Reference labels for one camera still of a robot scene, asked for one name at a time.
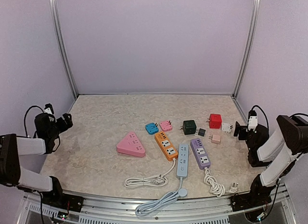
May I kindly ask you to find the white charger plug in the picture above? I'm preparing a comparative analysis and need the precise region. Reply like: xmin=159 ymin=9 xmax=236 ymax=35
xmin=221 ymin=122 xmax=233 ymax=133

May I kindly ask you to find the pale pink charger plug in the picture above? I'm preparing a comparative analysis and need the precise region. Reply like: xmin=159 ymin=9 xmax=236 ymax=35
xmin=208 ymin=134 xmax=221 ymax=144

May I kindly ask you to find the red cube socket adapter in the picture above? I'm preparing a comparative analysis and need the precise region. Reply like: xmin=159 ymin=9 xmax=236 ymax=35
xmin=207 ymin=113 xmax=222 ymax=129

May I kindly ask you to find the dark grey charger plug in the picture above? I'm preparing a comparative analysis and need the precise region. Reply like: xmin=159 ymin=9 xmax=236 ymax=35
xmin=197 ymin=128 xmax=206 ymax=137

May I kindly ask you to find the purple power strip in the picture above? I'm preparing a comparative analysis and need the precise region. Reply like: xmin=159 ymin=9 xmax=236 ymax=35
xmin=190 ymin=138 xmax=211 ymax=170

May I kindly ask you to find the dark green cube adapter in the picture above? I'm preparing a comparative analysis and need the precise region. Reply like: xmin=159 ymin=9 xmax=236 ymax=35
xmin=180 ymin=120 xmax=197 ymax=135

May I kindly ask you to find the light blue power strip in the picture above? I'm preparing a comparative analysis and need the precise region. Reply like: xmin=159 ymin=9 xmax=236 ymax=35
xmin=177 ymin=144 xmax=189 ymax=178

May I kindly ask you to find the pink triangular power socket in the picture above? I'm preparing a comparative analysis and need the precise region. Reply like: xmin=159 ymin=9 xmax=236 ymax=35
xmin=116 ymin=131 xmax=146 ymax=158

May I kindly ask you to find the orange power strip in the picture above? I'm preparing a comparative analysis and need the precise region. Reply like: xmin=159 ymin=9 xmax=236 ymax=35
xmin=154 ymin=132 xmax=178 ymax=161

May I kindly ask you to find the blue charger plug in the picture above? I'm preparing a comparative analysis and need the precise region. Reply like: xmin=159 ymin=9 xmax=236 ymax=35
xmin=145 ymin=122 xmax=159 ymax=135

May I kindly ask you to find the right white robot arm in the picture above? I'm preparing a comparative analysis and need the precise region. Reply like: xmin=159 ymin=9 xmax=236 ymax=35
xmin=233 ymin=112 xmax=308 ymax=207

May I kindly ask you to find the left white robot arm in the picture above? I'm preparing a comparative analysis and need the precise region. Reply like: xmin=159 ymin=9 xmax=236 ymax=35
xmin=0 ymin=113 xmax=73 ymax=207

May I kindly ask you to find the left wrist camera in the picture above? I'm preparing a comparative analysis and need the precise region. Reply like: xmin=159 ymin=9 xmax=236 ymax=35
xmin=44 ymin=103 xmax=54 ymax=115

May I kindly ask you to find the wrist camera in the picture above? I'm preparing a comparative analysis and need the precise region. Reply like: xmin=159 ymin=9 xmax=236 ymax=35
xmin=44 ymin=103 xmax=54 ymax=115
xmin=247 ymin=109 xmax=258 ymax=131

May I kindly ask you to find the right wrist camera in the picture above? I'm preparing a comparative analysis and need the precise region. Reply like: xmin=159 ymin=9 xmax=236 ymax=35
xmin=247 ymin=109 xmax=258 ymax=131

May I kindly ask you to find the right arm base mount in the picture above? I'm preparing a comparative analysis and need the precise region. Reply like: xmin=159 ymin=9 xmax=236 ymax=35
xmin=230 ymin=174 xmax=276 ymax=211

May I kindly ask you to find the white cable of purple strip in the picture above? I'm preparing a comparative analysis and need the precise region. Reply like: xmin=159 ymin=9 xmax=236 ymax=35
xmin=203 ymin=167 xmax=240 ymax=198

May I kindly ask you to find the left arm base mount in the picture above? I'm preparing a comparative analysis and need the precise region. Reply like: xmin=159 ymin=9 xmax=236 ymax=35
xmin=42 ymin=176 xmax=84 ymax=212

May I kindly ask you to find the aluminium front rail frame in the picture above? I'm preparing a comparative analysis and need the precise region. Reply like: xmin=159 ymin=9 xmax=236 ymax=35
xmin=15 ymin=184 xmax=298 ymax=224

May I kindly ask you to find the white cable of orange strip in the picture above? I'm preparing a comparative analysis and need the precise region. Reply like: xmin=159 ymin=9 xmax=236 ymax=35
xmin=124 ymin=159 xmax=178 ymax=189

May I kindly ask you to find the light blue cable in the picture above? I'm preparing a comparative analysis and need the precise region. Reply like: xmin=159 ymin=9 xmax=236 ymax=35
xmin=134 ymin=177 xmax=189 ymax=216

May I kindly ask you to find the left aluminium corner post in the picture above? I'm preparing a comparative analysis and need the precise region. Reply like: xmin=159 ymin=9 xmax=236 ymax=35
xmin=49 ymin=0 xmax=79 ymax=100

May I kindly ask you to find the aluminium corner post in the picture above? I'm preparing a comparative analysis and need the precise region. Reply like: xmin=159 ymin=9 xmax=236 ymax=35
xmin=49 ymin=0 xmax=79 ymax=100
xmin=232 ymin=0 xmax=261 ymax=100

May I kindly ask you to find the right aluminium corner post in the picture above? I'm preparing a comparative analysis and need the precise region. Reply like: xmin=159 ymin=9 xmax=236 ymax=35
xmin=232 ymin=0 xmax=261 ymax=100

